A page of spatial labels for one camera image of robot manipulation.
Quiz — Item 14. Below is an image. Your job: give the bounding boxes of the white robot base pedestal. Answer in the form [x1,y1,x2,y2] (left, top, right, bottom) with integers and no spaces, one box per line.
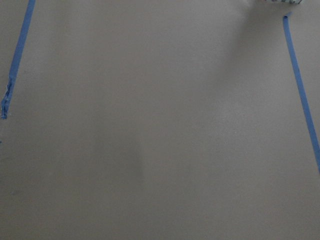
[264,0,304,5]

